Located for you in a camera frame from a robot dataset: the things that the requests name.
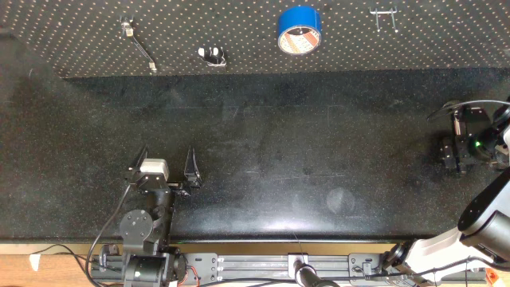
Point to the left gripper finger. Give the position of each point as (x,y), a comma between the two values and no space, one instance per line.
(138,161)
(193,169)

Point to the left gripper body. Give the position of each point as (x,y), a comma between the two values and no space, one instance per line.
(153,183)

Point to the pliers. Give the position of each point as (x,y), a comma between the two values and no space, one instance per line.
(211,57)

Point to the wrench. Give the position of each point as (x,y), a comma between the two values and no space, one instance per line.
(139,45)

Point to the roll of blue tape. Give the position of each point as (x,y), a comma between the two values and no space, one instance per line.
(299,20)

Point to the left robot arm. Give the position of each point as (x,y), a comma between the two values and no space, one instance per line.
(137,227)

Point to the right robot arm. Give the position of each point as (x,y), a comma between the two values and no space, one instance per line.
(486,223)

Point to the black pegboard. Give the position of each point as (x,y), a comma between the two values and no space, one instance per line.
(255,40)

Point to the metal hook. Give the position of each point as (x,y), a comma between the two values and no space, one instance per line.
(223,64)
(129,18)
(383,12)

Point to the white paper scrap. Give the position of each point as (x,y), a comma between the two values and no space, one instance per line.
(35,261)

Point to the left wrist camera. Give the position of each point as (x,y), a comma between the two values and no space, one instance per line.
(154,167)

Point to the mounting rail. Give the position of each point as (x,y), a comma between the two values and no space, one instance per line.
(255,267)

